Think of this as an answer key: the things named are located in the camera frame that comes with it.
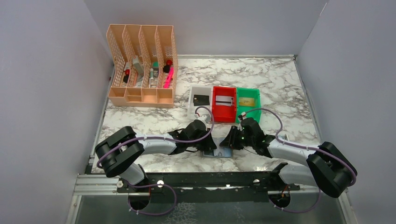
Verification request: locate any red plastic bin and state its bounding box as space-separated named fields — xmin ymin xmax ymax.
xmin=212 ymin=86 xmax=237 ymax=123

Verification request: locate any grey metal card holder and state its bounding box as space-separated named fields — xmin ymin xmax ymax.
xmin=200 ymin=138 xmax=233 ymax=158

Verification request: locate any green plastic bin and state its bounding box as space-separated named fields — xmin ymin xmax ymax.
xmin=235 ymin=87 xmax=261 ymax=123

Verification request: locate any white magnetic stripe card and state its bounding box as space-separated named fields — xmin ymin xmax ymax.
xmin=215 ymin=95 xmax=233 ymax=106

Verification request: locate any white plastic bin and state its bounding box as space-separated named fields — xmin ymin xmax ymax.
xmin=187 ymin=85 xmax=213 ymax=120

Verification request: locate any peach plastic desk organizer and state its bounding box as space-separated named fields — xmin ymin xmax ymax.
xmin=106 ymin=24 xmax=178 ymax=108

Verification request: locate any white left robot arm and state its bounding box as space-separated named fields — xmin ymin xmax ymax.
xmin=94 ymin=119 xmax=217 ymax=186

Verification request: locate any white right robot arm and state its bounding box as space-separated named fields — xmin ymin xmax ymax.
xmin=220 ymin=118 xmax=357 ymax=198

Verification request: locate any black card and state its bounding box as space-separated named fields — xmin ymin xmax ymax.
xmin=193 ymin=95 xmax=210 ymax=106

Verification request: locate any gold card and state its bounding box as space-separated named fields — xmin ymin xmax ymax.
xmin=239 ymin=97 xmax=255 ymax=107

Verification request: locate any pink highlighter pen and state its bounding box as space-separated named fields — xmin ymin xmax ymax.
xmin=163 ymin=67 xmax=174 ymax=88

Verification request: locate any red black stamp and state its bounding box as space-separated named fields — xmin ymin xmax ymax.
xmin=163 ymin=60 xmax=173 ymax=73

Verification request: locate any green capped bottle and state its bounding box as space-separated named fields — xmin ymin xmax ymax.
xmin=152 ymin=62 xmax=159 ymax=78

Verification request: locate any grey box in organizer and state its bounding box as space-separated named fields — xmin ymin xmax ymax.
xmin=132 ymin=56 xmax=144 ymax=75

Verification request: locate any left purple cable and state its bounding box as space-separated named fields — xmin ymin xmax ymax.
xmin=96 ymin=106 xmax=215 ymax=169

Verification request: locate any purple cable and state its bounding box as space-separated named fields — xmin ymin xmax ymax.
xmin=96 ymin=106 xmax=215 ymax=169
xmin=238 ymin=107 xmax=357 ymax=214

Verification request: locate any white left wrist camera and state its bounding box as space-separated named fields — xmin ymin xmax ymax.
xmin=195 ymin=113 xmax=211 ymax=124

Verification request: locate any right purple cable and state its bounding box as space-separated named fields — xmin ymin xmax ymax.
xmin=238 ymin=107 xmax=357 ymax=214

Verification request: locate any black mounting rail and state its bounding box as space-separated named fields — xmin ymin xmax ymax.
xmin=77 ymin=171 xmax=301 ymax=205

